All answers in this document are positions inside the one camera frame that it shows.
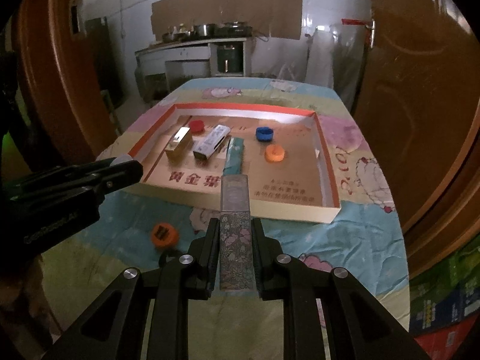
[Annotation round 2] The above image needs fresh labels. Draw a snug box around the grey floral patterned box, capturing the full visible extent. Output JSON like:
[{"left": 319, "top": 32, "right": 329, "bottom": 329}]
[{"left": 219, "top": 174, "right": 256, "bottom": 292}]

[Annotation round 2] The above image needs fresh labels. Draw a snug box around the orange cap with black label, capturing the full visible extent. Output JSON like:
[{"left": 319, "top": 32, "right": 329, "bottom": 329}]
[{"left": 151, "top": 223, "right": 180, "bottom": 250}]

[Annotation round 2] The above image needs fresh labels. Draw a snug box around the teal floral box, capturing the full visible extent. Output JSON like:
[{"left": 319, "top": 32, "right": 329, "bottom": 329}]
[{"left": 223, "top": 137, "right": 244, "bottom": 176}]

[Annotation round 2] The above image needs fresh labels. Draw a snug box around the gold rectangular box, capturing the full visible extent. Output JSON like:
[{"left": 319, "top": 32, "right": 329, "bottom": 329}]
[{"left": 164, "top": 127, "right": 193, "bottom": 163}]

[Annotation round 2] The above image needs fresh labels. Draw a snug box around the plain orange bottle cap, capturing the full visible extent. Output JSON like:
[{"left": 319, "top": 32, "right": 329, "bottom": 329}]
[{"left": 264, "top": 144, "right": 286, "bottom": 163}]

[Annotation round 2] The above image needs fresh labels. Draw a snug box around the white hello kitty box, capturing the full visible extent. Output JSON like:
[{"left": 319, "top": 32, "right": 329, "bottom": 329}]
[{"left": 193, "top": 124, "right": 231, "bottom": 161}]

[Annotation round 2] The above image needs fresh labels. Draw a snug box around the red bottle cap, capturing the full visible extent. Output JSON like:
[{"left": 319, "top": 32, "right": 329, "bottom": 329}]
[{"left": 188, "top": 119, "right": 205, "bottom": 135}]

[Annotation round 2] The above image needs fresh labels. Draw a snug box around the blue bottle cap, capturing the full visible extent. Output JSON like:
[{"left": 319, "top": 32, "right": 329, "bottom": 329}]
[{"left": 256, "top": 127, "right": 274, "bottom": 142}]

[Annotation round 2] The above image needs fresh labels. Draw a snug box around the black bottle cap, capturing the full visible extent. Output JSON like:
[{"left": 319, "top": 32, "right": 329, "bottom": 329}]
[{"left": 158, "top": 249, "right": 185, "bottom": 269}]

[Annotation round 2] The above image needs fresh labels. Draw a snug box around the white bottle cap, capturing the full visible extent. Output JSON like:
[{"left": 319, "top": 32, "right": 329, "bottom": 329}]
[{"left": 110, "top": 154, "right": 133, "bottom": 167}]

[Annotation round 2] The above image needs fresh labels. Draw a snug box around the orange rimmed cardboard tray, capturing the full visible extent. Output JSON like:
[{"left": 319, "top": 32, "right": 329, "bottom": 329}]
[{"left": 127, "top": 102, "right": 341, "bottom": 224}]

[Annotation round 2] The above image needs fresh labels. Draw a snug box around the green printed carton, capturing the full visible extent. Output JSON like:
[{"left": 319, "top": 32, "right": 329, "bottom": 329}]
[{"left": 409, "top": 245, "right": 479, "bottom": 336}]

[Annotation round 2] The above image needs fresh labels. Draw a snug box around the red printed carton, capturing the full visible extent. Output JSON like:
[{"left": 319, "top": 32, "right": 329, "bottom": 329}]
[{"left": 416, "top": 315, "right": 477, "bottom": 360}]

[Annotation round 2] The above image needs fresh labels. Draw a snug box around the grey kitchen counter cabinet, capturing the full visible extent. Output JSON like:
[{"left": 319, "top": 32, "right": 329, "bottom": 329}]
[{"left": 135, "top": 37, "right": 255, "bottom": 103}]

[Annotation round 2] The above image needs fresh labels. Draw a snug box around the dark green air fryer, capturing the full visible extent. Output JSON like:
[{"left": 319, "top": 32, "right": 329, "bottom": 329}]
[{"left": 217, "top": 42, "right": 243, "bottom": 73}]

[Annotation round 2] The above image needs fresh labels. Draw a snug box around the brown wooden door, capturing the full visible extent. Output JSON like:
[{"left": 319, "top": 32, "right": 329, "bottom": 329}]
[{"left": 352, "top": 0, "right": 480, "bottom": 233}]

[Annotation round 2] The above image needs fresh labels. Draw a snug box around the steel cooking pot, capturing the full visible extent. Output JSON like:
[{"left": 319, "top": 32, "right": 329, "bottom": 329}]
[{"left": 193, "top": 24, "right": 217, "bottom": 39}]

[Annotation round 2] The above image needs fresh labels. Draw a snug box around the black induction stove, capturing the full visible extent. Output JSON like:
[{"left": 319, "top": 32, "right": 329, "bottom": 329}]
[{"left": 214, "top": 21, "right": 253, "bottom": 38}]

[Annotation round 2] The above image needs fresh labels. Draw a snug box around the brown wooden door frame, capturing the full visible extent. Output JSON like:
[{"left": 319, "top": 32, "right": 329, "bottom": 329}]
[{"left": 15, "top": 0, "right": 116, "bottom": 163}]

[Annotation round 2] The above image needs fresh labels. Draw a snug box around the cardboard sheet on wall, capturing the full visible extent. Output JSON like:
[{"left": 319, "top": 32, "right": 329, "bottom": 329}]
[{"left": 151, "top": 0, "right": 303, "bottom": 40}]

